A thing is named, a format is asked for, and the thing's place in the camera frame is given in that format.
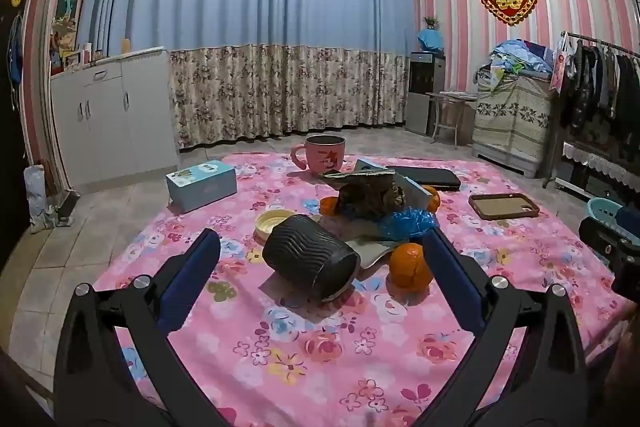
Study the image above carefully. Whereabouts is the blue covered water bottle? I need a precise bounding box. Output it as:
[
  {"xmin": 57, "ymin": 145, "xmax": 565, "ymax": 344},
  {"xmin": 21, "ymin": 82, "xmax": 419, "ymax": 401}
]
[{"xmin": 417, "ymin": 28, "xmax": 446, "ymax": 54}]

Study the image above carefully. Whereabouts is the brown paper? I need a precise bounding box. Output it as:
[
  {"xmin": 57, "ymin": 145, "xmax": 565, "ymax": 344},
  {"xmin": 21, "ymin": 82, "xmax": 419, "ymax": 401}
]
[{"xmin": 337, "ymin": 179, "xmax": 406, "ymax": 220}]

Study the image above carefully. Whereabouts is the blue floral curtain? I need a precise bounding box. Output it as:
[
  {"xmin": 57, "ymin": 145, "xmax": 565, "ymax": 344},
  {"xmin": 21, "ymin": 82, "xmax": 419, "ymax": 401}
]
[{"xmin": 75, "ymin": 0, "xmax": 416, "ymax": 150}]

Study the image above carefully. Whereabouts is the pink hanging bag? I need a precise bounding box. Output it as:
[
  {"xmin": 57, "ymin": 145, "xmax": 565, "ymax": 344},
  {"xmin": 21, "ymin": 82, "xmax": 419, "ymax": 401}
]
[{"xmin": 550, "ymin": 34, "xmax": 573, "ymax": 92}]

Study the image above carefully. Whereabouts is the grey water dispenser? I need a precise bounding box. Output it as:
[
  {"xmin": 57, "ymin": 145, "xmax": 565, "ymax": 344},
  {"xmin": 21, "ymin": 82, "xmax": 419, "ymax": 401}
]
[{"xmin": 405, "ymin": 52, "xmax": 447, "ymax": 135}]

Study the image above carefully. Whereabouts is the pile of clothes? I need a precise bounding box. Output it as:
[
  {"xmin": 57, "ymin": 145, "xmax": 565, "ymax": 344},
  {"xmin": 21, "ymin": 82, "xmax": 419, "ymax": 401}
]
[{"xmin": 477, "ymin": 38, "xmax": 558, "ymax": 82}]

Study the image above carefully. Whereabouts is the large orange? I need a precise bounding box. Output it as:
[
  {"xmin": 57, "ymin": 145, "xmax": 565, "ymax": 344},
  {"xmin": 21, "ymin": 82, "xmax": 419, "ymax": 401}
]
[{"xmin": 389, "ymin": 243, "xmax": 435, "ymax": 292}]

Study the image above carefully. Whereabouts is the black flat case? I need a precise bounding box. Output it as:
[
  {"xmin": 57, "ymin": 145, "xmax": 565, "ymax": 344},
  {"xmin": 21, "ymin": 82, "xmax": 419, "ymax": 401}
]
[{"xmin": 392, "ymin": 166, "xmax": 462, "ymax": 192}]

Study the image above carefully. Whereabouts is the blue plastic bag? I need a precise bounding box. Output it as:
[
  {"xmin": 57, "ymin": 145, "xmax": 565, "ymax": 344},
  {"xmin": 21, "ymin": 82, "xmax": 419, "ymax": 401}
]
[{"xmin": 377, "ymin": 206, "xmax": 440, "ymax": 242}]

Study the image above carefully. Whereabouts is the pink mug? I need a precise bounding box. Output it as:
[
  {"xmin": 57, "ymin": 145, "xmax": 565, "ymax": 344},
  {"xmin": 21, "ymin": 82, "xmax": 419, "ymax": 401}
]
[{"xmin": 291, "ymin": 134, "xmax": 347, "ymax": 175}]

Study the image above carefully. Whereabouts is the white cabinet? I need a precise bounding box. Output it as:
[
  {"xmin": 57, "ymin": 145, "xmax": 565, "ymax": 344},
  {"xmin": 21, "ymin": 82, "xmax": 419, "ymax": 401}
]
[{"xmin": 50, "ymin": 47, "xmax": 181, "ymax": 195}]

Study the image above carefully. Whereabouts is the cabinet under patterned cloth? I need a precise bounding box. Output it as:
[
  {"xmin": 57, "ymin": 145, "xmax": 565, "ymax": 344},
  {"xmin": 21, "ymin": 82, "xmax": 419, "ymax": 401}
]
[{"xmin": 472, "ymin": 67, "xmax": 553, "ymax": 178}]

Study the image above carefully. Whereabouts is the silver bag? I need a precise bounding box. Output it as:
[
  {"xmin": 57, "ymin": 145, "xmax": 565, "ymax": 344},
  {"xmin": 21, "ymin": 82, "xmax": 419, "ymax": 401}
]
[{"xmin": 24, "ymin": 164, "xmax": 76, "ymax": 233}]

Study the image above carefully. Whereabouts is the small glass table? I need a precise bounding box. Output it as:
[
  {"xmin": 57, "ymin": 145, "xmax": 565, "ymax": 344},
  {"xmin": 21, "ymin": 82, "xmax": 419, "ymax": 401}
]
[{"xmin": 426, "ymin": 91, "xmax": 480, "ymax": 148}]

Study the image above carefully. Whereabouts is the white lace cloth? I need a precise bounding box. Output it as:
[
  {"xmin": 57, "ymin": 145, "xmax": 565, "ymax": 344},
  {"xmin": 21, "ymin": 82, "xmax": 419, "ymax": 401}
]
[{"xmin": 562, "ymin": 141, "xmax": 640, "ymax": 188}]

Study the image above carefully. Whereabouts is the blue hanging bag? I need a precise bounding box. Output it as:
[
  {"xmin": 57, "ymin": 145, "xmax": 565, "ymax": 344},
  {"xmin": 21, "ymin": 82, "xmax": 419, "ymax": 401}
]
[{"xmin": 7, "ymin": 14, "xmax": 24, "ymax": 84}]

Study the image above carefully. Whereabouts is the pink floral tablecloth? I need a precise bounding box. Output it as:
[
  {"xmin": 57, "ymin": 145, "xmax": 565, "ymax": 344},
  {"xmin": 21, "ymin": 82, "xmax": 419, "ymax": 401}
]
[{"xmin": 92, "ymin": 152, "xmax": 636, "ymax": 427}]

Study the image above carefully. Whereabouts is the yellow round lid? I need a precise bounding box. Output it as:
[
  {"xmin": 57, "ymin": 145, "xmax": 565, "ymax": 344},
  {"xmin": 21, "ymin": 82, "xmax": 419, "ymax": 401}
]
[{"xmin": 255, "ymin": 209, "xmax": 297, "ymax": 242}]

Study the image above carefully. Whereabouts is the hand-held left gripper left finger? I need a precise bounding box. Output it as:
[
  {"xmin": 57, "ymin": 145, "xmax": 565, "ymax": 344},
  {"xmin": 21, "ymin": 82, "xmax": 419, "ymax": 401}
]
[{"xmin": 52, "ymin": 228, "xmax": 231, "ymax": 427}]

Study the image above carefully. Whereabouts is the blue tissue box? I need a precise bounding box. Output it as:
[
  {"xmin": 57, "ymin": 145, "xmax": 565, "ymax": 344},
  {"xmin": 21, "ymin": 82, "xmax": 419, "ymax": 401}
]
[{"xmin": 166, "ymin": 159, "xmax": 238, "ymax": 214}]

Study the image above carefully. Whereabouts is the grey paper sheet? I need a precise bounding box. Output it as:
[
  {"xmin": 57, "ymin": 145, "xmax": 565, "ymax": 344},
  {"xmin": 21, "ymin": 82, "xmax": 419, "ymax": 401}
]
[{"xmin": 350, "ymin": 232, "xmax": 401, "ymax": 269}]

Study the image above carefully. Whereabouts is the brown phone case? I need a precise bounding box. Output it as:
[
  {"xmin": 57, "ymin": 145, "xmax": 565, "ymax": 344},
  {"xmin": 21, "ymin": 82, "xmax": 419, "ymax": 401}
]
[{"xmin": 468, "ymin": 193, "xmax": 541, "ymax": 221}]

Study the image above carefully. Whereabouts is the metal clothes rack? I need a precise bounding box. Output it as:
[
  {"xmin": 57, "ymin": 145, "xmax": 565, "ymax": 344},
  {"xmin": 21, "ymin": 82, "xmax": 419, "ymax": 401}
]
[{"xmin": 542, "ymin": 31, "xmax": 640, "ymax": 188}]

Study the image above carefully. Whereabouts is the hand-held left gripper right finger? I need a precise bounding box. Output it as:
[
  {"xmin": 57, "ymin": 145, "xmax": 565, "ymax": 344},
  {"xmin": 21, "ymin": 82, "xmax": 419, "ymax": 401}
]
[{"xmin": 422, "ymin": 227, "xmax": 588, "ymax": 427}]

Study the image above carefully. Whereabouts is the black door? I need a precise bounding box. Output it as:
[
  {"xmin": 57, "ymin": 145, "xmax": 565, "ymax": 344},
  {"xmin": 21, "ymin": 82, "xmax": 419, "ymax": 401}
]
[{"xmin": 0, "ymin": 0, "xmax": 38, "ymax": 268}]

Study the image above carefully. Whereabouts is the row of hanging clothes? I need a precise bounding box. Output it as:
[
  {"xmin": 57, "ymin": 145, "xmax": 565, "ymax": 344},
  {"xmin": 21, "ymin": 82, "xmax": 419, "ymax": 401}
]
[{"xmin": 560, "ymin": 38, "xmax": 640, "ymax": 158}]

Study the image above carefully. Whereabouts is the black ribbed paper cup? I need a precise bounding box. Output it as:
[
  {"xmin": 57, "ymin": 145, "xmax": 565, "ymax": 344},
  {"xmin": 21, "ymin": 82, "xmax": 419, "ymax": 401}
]
[{"xmin": 261, "ymin": 214, "xmax": 362, "ymax": 303}]

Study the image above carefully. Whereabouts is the low dark cabinet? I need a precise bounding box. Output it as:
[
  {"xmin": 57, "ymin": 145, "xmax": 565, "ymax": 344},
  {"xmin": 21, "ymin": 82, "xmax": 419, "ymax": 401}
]
[{"xmin": 555, "ymin": 139, "xmax": 640, "ymax": 208}]

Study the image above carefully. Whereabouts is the light blue plastic basket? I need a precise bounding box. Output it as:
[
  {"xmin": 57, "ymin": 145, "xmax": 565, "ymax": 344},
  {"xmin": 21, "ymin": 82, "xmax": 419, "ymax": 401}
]
[{"xmin": 586, "ymin": 198, "xmax": 640, "ymax": 240}]

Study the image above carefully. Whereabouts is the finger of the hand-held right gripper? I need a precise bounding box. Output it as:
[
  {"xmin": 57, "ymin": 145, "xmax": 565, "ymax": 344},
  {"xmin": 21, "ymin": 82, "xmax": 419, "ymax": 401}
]
[
  {"xmin": 578, "ymin": 217, "xmax": 640, "ymax": 259},
  {"xmin": 616, "ymin": 206, "xmax": 640, "ymax": 239}
]

